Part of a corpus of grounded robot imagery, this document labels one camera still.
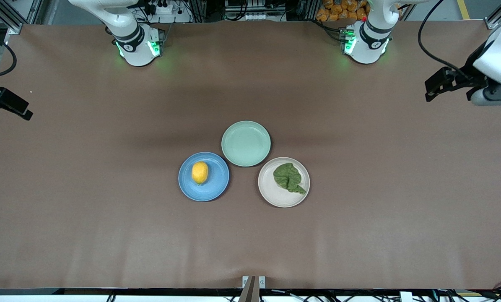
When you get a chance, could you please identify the green lettuce leaf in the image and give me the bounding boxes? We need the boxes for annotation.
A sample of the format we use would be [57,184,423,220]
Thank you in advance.
[273,163,308,196]

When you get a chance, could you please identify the yellow lemon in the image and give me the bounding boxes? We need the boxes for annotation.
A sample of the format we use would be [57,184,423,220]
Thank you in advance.
[192,161,209,185]

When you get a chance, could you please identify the orange packet pile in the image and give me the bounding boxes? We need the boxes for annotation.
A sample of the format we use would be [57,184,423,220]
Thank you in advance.
[316,0,369,22]

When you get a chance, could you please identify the white power strip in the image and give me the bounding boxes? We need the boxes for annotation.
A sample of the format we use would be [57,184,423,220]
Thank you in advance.
[143,0,180,16]

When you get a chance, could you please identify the beige plate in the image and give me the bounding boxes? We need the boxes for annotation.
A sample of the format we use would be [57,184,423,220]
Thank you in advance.
[258,157,311,208]

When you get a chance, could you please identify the green plate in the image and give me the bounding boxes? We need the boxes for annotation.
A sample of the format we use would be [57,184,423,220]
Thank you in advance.
[221,121,271,167]

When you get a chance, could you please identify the grey electronics rack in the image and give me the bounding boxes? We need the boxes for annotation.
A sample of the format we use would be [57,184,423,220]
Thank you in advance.
[225,0,287,21]

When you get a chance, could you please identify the blue plate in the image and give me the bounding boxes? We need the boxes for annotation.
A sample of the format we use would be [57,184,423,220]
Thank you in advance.
[178,152,230,202]

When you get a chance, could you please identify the metal table edge bracket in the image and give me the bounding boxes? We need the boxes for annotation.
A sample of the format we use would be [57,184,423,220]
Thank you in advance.
[242,276,266,290]

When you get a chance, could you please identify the brown camera pole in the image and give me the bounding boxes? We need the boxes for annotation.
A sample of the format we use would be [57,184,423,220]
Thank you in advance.
[239,276,260,302]

